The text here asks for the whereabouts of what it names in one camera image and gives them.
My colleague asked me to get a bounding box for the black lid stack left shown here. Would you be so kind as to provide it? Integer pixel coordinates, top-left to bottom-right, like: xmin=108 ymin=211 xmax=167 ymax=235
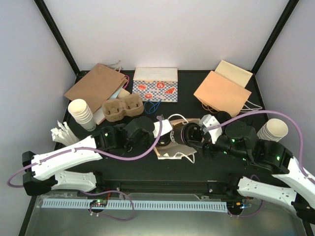
xmin=216 ymin=111 xmax=231 ymax=123

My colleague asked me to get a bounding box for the bundle of wrapped straws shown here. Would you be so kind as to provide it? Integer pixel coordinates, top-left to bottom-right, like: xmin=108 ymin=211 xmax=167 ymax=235
xmin=51 ymin=121 xmax=79 ymax=147

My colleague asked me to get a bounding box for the left black frame post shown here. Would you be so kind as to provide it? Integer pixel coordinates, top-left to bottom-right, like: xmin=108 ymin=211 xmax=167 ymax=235
xmin=34 ymin=0 xmax=80 ymax=75

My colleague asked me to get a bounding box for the orange flat bag right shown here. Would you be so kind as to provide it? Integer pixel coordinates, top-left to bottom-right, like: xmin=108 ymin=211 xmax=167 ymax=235
xmin=193 ymin=71 xmax=251 ymax=118

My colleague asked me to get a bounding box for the stack of paper cups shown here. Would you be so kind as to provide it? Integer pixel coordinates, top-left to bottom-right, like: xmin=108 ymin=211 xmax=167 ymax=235
xmin=67 ymin=99 xmax=96 ymax=132
xmin=257 ymin=118 xmax=288 ymax=142

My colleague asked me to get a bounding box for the blue slotted cable duct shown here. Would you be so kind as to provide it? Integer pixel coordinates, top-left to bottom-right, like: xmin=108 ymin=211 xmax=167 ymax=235
xmin=41 ymin=199 xmax=228 ymax=213

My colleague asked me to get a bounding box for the black frame post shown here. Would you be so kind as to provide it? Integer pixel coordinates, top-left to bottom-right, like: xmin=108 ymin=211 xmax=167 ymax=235
xmin=251 ymin=0 xmax=300 ymax=73
xmin=34 ymin=0 xmax=80 ymax=75

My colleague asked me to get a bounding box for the right stack of paper cups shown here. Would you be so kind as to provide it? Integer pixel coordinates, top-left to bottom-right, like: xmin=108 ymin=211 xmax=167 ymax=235
xmin=257 ymin=118 xmax=288 ymax=142

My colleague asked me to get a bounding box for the left stack of paper cups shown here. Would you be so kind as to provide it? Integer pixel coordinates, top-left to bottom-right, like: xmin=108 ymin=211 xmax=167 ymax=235
xmin=67 ymin=99 xmax=96 ymax=132

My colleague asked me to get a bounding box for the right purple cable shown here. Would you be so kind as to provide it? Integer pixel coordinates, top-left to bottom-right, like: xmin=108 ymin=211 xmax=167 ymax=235
xmin=208 ymin=110 xmax=315 ymax=218

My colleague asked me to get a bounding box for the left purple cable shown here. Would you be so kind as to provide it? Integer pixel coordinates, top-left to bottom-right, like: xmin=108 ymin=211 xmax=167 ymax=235
xmin=6 ymin=115 xmax=163 ymax=221

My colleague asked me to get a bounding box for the brown flat paper bag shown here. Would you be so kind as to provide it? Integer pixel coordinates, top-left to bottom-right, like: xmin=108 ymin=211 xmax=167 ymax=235
xmin=64 ymin=63 xmax=127 ymax=113

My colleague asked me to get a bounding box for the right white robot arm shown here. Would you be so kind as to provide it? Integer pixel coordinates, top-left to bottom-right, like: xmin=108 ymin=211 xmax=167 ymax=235
xmin=202 ymin=121 xmax=315 ymax=224

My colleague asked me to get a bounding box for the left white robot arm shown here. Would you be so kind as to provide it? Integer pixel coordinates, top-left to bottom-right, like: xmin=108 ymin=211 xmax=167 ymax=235
xmin=22 ymin=117 xmax=160 ymax=196

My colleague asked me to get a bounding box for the right black frame post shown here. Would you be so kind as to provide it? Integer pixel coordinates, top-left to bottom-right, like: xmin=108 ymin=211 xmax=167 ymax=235
xmin=251 ymin=0 xmax=300 ymax=73

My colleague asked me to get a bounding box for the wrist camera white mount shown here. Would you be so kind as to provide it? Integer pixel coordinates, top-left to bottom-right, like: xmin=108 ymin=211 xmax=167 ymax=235
xmin=199 ymin=114 xmax=223 ymax=144
xmin=153 ymin=119 xmax=173 ymax=138

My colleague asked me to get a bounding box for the checkered printed paper bag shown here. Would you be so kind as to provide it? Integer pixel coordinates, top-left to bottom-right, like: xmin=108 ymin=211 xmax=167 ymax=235
xmin=132 ymin=67 xmax=178 ymax=103

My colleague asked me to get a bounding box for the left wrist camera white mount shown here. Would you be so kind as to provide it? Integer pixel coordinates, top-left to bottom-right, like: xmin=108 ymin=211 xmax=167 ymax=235
xmin=153 ymin=119 xmax=173 ymax=138

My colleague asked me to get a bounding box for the tan flat paper bag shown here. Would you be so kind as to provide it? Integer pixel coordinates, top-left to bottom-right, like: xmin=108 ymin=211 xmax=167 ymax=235
xmin=215 ymin=60 xmax=253 ymax=88

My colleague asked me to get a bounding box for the purple cable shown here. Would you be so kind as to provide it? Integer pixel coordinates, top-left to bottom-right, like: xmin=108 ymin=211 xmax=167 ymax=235
xmin=6 ymin=115 xmax=163 ymax=221
xmin=208 ymin=110 xmax=315 ymax=218

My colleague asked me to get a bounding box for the orange kraft paper bag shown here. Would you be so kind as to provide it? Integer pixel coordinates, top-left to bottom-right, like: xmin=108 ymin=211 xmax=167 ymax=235
xmin=154 ymin=114 xmax=200 ymax=164

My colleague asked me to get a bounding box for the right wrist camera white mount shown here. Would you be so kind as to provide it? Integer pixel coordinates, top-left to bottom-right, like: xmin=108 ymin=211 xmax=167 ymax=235
xmin=199 ymin=114 xmax=223 ymax=144

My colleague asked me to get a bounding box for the stack of pulp cup carriers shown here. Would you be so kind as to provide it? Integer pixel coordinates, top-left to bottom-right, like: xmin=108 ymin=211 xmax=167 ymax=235
xmin=102 ymin=93 xmax=144 ymax=122

